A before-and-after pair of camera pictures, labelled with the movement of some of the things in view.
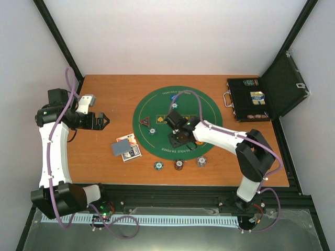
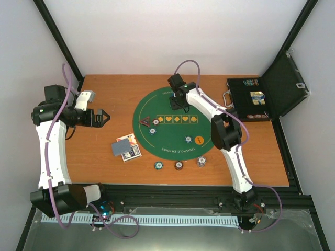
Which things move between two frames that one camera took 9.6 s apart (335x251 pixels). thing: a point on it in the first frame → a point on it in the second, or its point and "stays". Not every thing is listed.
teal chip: [152, 131] stays
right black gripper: [175, 143] → [174, 106]
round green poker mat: [149, 125] stays
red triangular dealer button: [145, 121] stays
